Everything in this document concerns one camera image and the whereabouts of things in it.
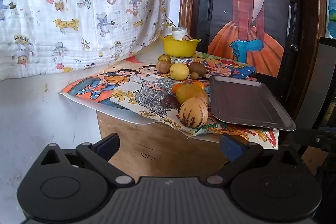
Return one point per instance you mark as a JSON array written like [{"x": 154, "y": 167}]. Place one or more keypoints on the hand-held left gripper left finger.
[{"x": 108, "y": 145}]

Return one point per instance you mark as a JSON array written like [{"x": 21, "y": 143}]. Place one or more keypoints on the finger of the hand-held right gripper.
[{"x": 317, "y": 138}]

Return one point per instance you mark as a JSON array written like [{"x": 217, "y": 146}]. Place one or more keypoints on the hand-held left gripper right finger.
[{"x": 231, "y": 147}]

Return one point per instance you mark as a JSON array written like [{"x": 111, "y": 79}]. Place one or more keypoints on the metal tray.
[{"x": 246, "y": 103}]

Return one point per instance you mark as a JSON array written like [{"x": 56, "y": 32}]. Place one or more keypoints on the large striped pepino melon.
[{"x": 193, "y": 113}]

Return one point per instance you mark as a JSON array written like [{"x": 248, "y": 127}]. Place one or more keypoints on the yellow-green mango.
[{"x": 191, "y": 94}]

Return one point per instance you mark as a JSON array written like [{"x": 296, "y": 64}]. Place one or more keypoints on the small orange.
[
  {"x": 199, "y": 85},
  {"x": 176, "y": 88}
]

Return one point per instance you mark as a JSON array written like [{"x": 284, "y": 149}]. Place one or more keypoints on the small brown longan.
[{"x": 194, "y": 75}]

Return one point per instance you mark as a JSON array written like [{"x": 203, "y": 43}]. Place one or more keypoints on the brown kiwi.
[{"x": 198, "y": 68}]

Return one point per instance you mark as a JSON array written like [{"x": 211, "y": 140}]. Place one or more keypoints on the yellow lemon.
[{"x": 179, "y": 71}]

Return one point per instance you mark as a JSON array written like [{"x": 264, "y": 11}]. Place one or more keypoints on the brownish passion fruit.
[{"x": 163, "y": 67}]

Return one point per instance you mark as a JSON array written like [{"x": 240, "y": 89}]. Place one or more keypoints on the yellowish passion fruit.
[{"x": 164, "y": 58}]

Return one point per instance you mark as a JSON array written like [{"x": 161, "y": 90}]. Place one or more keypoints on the grey panel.
[{"x": 317, "y": 82}]

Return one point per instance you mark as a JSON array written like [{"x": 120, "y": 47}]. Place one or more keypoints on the colourful shouting figure cartoon drawing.
[{"x": 225, "y": 69}]

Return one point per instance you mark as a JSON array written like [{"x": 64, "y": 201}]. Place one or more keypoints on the metal knob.
[{"x": 295, "y": 48}]

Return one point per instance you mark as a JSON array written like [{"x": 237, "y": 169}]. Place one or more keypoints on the yellow bowl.
[{"x": 179, "y": 48}]

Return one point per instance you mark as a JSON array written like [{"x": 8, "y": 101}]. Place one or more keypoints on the small striped pepino melon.
[{"x": 188, "y": 38}]

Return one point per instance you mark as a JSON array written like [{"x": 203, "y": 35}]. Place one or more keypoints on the pale yellow fruit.
[{"x": 168, "y": 37}]

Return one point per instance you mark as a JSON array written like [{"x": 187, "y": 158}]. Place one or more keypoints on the white jar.
[{"x": 179, "y": 33}]

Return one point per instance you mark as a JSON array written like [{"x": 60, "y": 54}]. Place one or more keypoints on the printed blanket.
[{"x": 78, "y": 16}]

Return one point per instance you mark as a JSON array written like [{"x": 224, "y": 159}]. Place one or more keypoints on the thin twig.
[{"x": 170, "y": 21}]

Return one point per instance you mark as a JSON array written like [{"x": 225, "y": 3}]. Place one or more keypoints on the wall poster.
[{"x": 246, "y": 16}]

